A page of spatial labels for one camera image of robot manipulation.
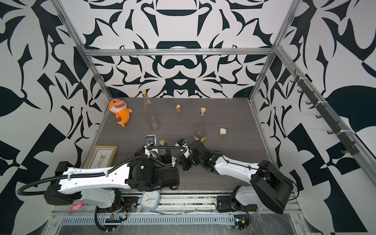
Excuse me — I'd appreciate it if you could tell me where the small clear bottle with cork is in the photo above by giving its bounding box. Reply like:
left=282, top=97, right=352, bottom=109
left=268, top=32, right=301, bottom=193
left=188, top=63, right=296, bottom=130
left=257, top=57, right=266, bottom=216
left=158, top=140, right=175, bottom=164

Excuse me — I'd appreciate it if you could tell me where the clear glass bottle with cork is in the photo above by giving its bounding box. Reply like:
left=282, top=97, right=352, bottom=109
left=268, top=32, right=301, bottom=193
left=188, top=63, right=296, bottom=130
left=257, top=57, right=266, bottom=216
left=142, top=90, right=160, bottom=130

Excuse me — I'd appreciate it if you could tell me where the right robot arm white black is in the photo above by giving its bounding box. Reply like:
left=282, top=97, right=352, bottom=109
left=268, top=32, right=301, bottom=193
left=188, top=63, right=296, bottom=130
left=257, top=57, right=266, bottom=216
left=176, top=141, right=294, bottom=214

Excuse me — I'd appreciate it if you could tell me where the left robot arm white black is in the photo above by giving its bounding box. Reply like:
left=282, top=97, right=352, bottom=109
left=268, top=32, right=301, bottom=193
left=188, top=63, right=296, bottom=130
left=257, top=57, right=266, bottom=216
left=44, top=155, right=180, bottom=209

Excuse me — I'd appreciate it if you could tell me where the tall clear bottle yellow label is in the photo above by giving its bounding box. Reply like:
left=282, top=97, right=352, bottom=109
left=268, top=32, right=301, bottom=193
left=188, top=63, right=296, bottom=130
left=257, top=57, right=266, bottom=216
left=193, top=107, right=207, bottom=142

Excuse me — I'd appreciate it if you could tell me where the light blue alarm clock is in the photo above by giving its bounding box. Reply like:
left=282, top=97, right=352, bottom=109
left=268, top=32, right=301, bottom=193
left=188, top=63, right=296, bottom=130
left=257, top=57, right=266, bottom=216
left=139, top=191, right=161, bottom=211

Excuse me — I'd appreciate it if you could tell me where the small red yellow toy figure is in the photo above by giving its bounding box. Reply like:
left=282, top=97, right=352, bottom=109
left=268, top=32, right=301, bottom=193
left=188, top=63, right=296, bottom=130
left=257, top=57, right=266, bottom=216
left=176, top=104, right=182, bottom=113

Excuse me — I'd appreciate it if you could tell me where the orange shark plush toy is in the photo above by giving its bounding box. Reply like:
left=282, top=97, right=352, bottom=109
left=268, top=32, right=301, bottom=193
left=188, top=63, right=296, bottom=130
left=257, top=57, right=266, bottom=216
left=108, top=99, right=133, bottom=127

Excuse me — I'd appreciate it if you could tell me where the green circuit board right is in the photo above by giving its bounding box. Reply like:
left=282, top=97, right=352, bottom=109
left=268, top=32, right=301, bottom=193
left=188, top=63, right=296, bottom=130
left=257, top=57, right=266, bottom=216
left=235, top=216, right=251, bottom=231

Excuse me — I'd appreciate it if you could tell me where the pink small toy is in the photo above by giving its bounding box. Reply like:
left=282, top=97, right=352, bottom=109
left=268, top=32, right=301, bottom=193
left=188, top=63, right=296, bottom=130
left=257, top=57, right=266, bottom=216
left=69, top=202, right=84, bottom=213

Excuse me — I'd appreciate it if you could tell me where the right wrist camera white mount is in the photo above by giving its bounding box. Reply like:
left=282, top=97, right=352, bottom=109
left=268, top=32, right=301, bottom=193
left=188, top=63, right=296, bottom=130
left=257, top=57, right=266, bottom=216
left=175, top=139, right=190, bottom=158

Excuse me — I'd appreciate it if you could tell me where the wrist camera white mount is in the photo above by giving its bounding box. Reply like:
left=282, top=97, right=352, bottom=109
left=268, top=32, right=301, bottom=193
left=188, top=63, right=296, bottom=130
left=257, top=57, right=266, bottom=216
left=145, top=135, right=156, bottom=156
left=175, top=139, right=190, bottom=158

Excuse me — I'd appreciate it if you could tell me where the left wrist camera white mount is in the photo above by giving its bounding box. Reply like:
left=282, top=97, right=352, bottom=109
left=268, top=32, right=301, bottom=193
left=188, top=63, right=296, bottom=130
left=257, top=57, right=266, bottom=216
left=145, top=135, right=156, bottom=156

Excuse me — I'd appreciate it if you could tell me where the white slotted cable duct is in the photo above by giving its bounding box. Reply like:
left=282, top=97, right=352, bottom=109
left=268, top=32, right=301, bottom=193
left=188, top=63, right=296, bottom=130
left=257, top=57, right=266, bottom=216
left=60, top=214, right=235, bottom=225

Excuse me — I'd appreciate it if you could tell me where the wooden picture frame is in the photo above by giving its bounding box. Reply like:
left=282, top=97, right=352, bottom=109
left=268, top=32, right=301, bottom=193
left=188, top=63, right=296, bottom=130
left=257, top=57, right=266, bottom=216
left=84, top=146, right=118, bottom=169

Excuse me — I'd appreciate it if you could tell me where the circuit board with wires left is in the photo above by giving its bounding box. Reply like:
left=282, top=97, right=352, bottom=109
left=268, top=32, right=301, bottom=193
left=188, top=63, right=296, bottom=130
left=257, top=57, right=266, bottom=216
left=105, top=211, right=128, bottom=224

